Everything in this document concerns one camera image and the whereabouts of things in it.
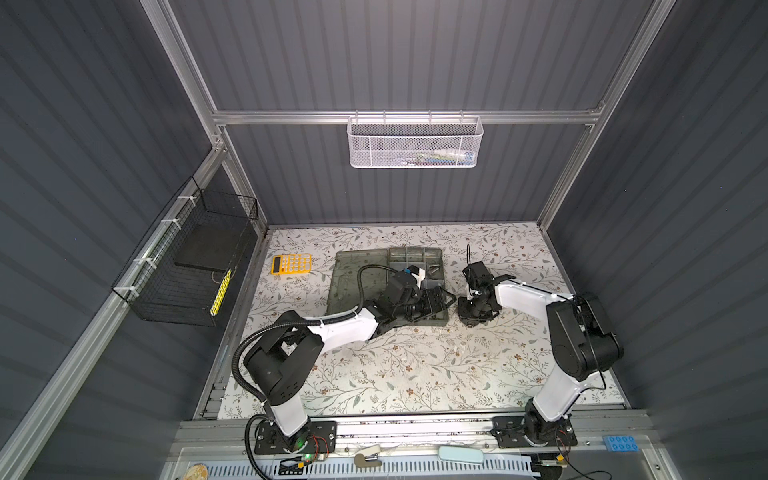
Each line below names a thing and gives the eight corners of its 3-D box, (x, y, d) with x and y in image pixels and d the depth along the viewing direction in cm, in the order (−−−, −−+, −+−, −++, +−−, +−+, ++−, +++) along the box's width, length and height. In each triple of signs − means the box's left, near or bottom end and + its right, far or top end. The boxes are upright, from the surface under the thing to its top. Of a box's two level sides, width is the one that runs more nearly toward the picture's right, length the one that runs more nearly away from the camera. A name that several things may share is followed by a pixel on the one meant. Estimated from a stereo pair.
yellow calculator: (268, 274, 109) (266, 271, 107) (274, 257, 114) (272, 253, 112) (311, 274, 108) (310, 271, 107) (314, 257, 114) (313, 253, 112)
